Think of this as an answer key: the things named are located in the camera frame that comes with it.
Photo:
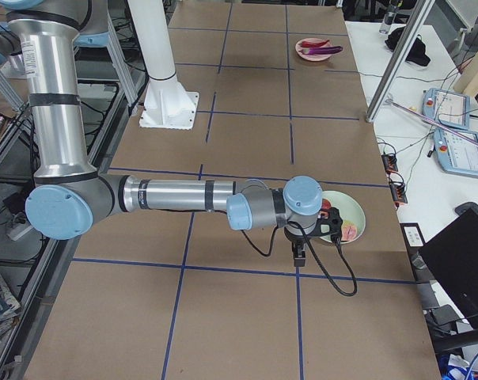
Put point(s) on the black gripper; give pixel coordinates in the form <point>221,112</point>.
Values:
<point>295,239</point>

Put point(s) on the whole pomegranate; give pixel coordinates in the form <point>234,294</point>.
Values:
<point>325,208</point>

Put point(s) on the purple eggplant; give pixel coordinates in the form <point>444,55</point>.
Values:
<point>329,50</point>

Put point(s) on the red chili pepper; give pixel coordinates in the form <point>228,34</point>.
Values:
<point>306,43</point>

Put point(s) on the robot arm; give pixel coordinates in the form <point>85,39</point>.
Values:
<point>73,189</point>

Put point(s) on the green plate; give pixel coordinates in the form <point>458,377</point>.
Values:
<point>349,209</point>

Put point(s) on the black monitor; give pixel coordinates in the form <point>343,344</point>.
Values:
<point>452,258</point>

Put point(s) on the near teach pendant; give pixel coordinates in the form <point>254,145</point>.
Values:
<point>456,155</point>

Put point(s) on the teach pendant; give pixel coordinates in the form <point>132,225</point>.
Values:
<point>447,108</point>
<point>456,155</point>

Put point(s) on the metal rod tool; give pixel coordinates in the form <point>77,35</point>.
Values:
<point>432,122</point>

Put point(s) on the far teach pendant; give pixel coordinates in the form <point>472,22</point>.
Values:
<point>447,108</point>

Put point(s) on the white camera stand base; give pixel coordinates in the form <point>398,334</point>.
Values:
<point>167,104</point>

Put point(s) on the aluminium frame post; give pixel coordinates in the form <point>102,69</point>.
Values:
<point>407,38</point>

